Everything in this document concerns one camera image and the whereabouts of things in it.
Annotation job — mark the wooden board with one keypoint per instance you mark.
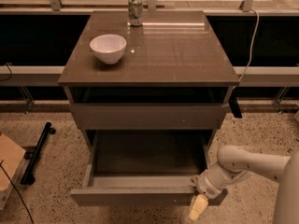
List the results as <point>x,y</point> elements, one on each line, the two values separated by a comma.
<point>11,156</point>

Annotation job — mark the white ceramic bowl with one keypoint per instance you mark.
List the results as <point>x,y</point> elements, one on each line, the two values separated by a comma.
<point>108,49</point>

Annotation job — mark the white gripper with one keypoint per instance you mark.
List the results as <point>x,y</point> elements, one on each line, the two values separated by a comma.
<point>207,185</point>

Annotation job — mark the green patterned drink can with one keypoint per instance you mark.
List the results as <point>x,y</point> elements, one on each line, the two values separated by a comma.
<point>135,12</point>

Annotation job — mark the grey drawer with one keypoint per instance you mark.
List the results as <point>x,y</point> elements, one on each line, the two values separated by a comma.
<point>148,117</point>
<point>151,168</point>

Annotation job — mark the grey drawer cabinet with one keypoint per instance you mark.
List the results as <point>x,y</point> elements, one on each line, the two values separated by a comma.
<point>173,58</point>

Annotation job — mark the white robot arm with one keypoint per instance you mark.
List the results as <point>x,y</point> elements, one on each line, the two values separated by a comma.
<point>234,163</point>

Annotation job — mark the black metal bar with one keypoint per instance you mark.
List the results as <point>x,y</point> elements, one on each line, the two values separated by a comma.
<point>28,176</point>

